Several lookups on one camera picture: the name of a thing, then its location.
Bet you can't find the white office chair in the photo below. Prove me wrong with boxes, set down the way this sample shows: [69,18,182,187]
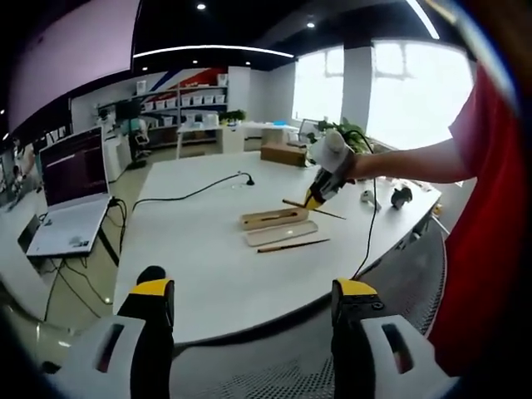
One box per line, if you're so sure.
[131,131,152,162]

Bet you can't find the white laptop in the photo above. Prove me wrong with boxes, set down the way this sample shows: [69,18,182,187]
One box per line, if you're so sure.
[25,126,114,258]

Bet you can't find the brown cardboard box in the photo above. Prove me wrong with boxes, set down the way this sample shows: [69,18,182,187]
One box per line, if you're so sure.
[260,141,309,168]

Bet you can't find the grey mesh office chair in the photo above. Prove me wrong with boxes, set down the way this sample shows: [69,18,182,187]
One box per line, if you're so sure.
[174,226,449,399]

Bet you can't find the beige cutlery case base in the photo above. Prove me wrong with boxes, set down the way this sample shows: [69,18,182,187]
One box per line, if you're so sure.
[240,207,312,233]

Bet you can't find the white handheld controller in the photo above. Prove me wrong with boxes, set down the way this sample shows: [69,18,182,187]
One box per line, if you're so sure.
[358,189,384,212]

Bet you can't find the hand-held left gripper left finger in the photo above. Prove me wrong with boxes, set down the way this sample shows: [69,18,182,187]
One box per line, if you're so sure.
[62,278,176,399]

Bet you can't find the black laptop cables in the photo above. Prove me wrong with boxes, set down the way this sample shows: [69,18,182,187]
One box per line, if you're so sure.
[41,197,128,323]

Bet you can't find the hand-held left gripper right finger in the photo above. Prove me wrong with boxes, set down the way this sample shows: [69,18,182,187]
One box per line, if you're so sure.
[331,278,437,399]

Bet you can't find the white counter table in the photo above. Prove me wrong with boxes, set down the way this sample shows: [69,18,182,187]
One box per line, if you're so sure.
[177,121,301,160]

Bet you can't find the shelves with white bins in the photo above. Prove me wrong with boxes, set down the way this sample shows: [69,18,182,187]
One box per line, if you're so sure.
[134,73,230,139]

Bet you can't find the ceiling light strip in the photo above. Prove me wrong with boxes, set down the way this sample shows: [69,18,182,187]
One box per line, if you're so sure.
[131,44,297,58]

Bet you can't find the potted green plant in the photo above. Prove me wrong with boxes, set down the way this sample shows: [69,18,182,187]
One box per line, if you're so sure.
[315,117,376,155]

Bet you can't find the small green plant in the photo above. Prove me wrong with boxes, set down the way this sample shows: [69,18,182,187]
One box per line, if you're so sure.
[219,109,248,125]

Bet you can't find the white cabinet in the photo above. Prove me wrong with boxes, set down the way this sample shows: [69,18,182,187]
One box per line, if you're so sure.
[105,134,135,180]

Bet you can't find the wooden chopstick utensil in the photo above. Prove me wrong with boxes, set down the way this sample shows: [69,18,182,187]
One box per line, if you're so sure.
[256,237,332,254]
[282,198,347,220]

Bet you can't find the black power cable with plug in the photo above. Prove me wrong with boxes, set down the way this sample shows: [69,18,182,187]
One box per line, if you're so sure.
[131,171,258,209]

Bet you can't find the black computer mouse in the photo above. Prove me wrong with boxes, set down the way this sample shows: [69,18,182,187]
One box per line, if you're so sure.
[138,265,168,287]

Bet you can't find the person's red shirt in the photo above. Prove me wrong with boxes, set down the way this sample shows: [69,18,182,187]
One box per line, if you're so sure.
[426,65,530,377]

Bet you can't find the grey office chair backrest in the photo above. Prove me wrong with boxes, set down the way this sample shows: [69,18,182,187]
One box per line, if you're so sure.
[298,118,326,143]

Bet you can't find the beige cutlery case lid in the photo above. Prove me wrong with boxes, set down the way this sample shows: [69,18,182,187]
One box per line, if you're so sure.
[244,219,320,248]

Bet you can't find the large bright window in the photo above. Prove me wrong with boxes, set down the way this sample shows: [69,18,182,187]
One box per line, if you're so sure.
[292,48,347,126]
[367,38,478,151]

